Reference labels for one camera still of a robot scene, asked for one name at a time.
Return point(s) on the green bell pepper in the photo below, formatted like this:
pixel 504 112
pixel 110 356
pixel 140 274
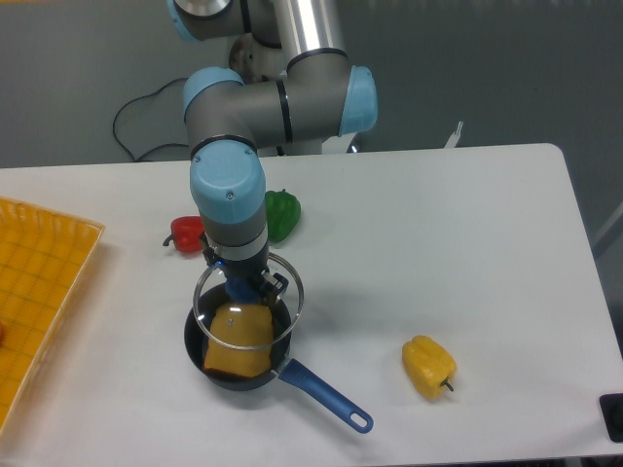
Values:
pixel 283 214

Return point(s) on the yellow bread slice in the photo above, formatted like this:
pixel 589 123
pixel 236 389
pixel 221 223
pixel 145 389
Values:
pixel 249 327

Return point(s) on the red bell pepper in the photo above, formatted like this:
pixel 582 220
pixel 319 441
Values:
pixel 185 233

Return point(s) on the black object at table edge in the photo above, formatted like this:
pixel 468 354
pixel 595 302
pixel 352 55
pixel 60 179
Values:
pixel 611 407

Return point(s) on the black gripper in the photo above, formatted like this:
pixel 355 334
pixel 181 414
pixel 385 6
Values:
pixel 248 261

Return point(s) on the yellow bell pepper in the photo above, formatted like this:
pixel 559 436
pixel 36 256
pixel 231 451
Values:
pixel 429 366

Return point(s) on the dark pot with blue handle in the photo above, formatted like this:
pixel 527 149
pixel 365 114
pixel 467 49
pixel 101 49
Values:
pixel 286 369

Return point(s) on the yellow plastic basket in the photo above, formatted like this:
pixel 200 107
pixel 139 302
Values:
pixel 44 256

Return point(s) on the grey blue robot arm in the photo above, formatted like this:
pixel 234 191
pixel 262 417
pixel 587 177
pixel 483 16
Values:
pixel 318 94

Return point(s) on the glass pot lid blue knob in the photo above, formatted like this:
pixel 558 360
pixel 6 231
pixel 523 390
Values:
pixel 214 289

